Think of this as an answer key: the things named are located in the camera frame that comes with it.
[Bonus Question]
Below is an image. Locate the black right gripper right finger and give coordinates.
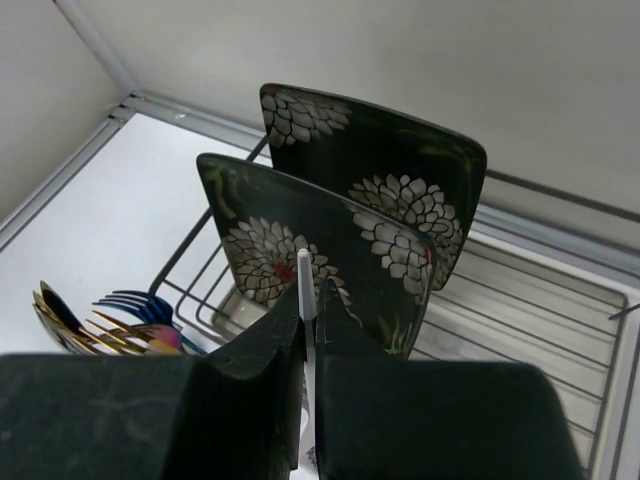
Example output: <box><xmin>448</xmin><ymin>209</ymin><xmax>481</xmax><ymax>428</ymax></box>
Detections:
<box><xmin>314</xmin><ymin>281</ymin><xmax>584</xmax><ymax>479</ymax></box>

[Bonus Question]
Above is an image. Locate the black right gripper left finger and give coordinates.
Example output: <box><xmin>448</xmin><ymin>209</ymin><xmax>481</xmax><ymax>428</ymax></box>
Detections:
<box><xmin>1</xmin><ymin>288</ymin><xmax>305</xmax><ymax>479</ymax></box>

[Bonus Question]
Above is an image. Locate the iridescent blue fork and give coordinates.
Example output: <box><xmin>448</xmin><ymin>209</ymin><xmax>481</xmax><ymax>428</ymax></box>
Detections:
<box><xmin>93</xmin><ymin>290</ymin><xmax>206</xmax><ymax>356</ymax></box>

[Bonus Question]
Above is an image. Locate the gold spoon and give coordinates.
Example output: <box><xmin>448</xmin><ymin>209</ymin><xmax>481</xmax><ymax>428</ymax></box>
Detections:
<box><xmin>32</xmin><ymin>281</ymin><xmax>89</xmax><ymax>354</ymax></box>

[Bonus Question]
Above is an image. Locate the black floral plate front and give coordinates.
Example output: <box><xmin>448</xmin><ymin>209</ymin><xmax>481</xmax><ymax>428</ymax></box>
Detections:
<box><xmin>196</xmin><ymin>153</ymin><xmax>436</xmax><ymax>357</ymax></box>

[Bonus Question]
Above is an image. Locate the black floral plate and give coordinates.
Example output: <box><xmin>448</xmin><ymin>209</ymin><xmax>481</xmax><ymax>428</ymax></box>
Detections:
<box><xmin>259</xmin><ymin>83</ymin><xmax>487</xmax><ymax>290</ymax></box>
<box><xmin>196</xmin><ymin>153</ymin><xmax>436</xmax><ymax>357</ymax></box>

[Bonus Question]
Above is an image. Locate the black floral plate rear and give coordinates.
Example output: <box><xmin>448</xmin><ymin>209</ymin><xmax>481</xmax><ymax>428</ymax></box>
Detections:
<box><xmin>259</xmin><ymin>83</ymin><xmax>487</xmax><ymax>290</ymax></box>

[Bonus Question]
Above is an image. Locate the wire dish rack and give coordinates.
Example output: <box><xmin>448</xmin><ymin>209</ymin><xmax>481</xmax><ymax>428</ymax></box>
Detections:
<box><xmin>148</xmin><ymin>134</ymin><xmax>640</xmax><ymax>471</ymax></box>

